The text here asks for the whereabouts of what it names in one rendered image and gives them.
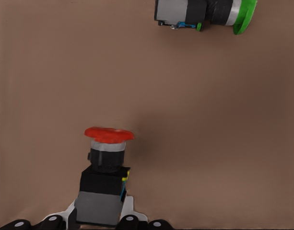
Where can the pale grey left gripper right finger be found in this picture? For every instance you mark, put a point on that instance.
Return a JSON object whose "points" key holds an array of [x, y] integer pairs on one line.
{"points": [[130, 208]]}

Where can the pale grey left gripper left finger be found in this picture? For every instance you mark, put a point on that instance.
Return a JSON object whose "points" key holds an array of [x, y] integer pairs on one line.
{"points": [[69, 212]]}

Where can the red button switch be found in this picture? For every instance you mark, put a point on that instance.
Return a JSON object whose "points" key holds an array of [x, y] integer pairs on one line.
{"points": [[102, 182]]}

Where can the green button switch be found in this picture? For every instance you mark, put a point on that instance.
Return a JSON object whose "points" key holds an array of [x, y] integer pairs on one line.
{"points": [[199, 13]]}

